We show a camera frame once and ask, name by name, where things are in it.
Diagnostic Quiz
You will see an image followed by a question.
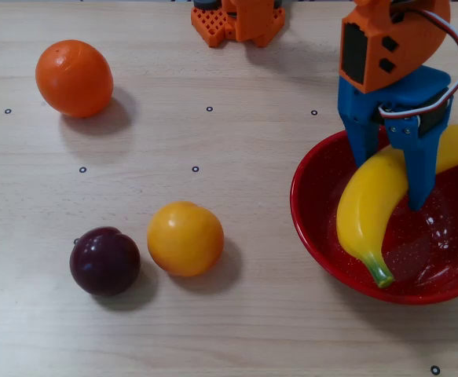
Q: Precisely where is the yellow toy banana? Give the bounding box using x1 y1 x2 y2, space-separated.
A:
336 123 458 289

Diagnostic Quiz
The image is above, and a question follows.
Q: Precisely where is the orange toy orange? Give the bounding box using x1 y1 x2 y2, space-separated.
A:
35 38 115 119

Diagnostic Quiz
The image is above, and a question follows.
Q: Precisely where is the yellow orange toy peach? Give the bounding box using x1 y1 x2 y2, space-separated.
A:
146 201 225 278

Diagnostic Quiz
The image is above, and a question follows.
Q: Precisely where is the orange robot base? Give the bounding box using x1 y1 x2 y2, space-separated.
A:
191 0 287 49

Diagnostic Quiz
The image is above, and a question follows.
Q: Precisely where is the red speckled bowl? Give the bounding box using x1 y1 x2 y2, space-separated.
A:
290 127 458 306

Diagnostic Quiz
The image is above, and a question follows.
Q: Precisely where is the dark purple toy plum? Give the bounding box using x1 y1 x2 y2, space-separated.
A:
68 226 141 298

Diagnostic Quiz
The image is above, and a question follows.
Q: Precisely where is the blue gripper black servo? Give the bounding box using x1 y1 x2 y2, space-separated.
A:
337 65 455 212

